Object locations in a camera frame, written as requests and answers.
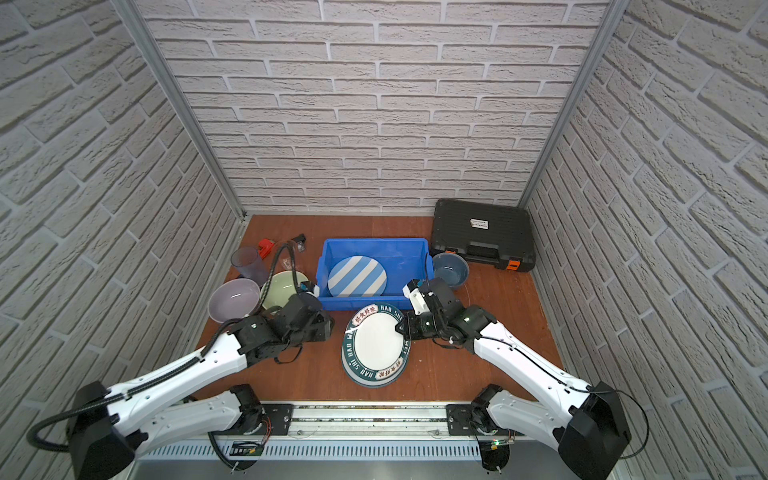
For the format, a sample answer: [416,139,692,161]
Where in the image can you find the red small object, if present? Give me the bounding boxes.
[257,238,275,259]

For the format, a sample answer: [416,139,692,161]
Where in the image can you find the green bowl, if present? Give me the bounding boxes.
[262,271,296,309]

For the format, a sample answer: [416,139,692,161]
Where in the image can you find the black corrugated cable hose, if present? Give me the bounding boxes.
[26,241,299,452]

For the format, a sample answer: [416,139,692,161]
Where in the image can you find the grey translucent cup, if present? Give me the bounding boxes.
[230,246,269,287]

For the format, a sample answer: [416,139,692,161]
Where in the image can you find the white plate green rings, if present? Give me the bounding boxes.
[341,353,409,389]

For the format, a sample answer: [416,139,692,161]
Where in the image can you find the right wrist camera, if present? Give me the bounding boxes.
[403,284,429,315]

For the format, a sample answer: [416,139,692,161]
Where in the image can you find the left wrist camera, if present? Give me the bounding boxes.
[300,280,320,297]

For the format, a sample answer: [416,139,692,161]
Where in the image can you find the aluminium front rail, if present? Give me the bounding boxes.
[139,402,536,464]

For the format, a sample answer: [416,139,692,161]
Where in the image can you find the clear glass with dark base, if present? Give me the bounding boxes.
[287,234,306,253]

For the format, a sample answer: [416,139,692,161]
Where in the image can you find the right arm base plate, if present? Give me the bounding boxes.
[445,403,521,437]

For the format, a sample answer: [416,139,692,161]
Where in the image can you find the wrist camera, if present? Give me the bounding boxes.
[403,284,429,315]
[300,280,320,297]

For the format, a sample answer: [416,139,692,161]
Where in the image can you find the blue grey bowl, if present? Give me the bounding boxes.
[432,252,470,290]

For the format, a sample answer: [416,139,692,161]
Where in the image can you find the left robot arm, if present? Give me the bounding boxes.
[66,293,334,479]

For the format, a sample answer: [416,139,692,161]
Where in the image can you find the lilac bowl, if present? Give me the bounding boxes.
[208,278,261,323]

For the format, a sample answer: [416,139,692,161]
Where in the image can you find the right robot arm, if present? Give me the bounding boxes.
[396,279,631,479]

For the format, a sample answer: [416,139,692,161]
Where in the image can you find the blue plastic bin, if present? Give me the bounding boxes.
[316,238,434,311]

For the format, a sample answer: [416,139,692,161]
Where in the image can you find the green rim lettered plate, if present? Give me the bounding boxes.
[341,303,411,388]

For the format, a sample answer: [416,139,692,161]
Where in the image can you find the black tool case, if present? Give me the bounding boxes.
[430,199,536,272]

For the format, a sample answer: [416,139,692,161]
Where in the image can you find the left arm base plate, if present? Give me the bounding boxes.
[216,403,294,436]

